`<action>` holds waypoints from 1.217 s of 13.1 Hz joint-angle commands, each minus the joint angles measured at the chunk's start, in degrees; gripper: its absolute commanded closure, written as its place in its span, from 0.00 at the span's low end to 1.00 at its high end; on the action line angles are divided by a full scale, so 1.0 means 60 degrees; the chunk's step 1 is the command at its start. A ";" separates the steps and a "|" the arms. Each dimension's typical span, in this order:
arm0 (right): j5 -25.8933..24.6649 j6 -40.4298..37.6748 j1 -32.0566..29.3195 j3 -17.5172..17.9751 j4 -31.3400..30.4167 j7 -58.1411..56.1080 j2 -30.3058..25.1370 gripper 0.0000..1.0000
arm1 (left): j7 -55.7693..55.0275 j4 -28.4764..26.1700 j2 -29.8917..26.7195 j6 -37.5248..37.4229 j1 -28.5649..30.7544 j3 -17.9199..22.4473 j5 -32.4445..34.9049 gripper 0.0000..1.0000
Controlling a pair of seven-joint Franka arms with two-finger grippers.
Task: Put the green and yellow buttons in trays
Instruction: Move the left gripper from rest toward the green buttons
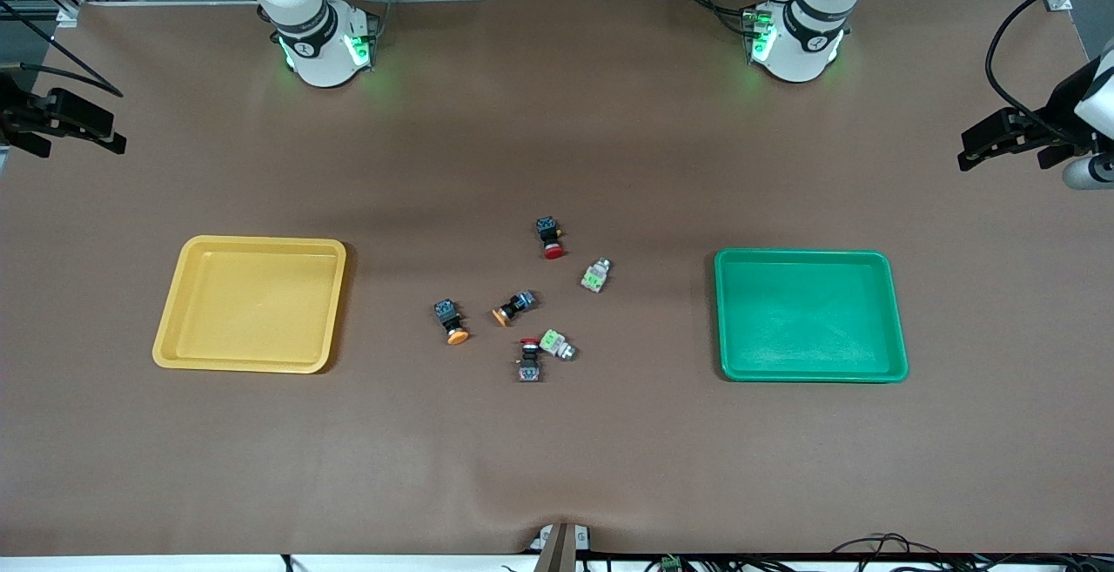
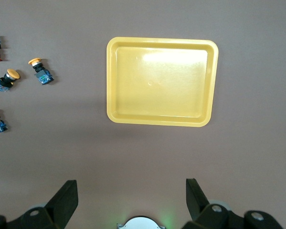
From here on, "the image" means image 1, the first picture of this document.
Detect yellow mushroom push button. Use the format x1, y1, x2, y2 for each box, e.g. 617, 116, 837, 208
492, 290, 539, 327
433, 298, 471, 347

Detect yellow plastic tray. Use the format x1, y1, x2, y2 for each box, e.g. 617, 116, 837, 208
152, 235, 347, 374

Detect green plastic tray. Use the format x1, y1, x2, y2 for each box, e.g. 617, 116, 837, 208
714, 248, 909, 383

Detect brown table cover mat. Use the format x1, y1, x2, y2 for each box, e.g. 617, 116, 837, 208
0, 0, 1114, 557

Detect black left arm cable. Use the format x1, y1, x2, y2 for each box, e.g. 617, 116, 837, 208
985, 0, 1114, 124

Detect black cable bundle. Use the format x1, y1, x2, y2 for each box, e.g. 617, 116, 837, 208
827, 533, 1071, 572

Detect grey camera stand post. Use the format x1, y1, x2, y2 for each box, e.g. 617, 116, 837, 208
529, 522, 594, 572

